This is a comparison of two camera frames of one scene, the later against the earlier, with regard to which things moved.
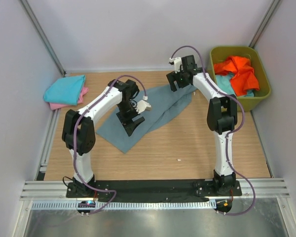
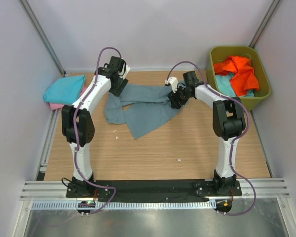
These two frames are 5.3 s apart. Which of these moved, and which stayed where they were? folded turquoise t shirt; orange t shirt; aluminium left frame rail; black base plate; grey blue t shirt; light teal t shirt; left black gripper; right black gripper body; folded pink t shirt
Moved: left black gripper; grey blue t shirt; right black gripper body
Stayed: aluminium left frame rail; folded pink t shirt; orange t shirt; light teal t shirt; folded turquoise t shirt; black base plate
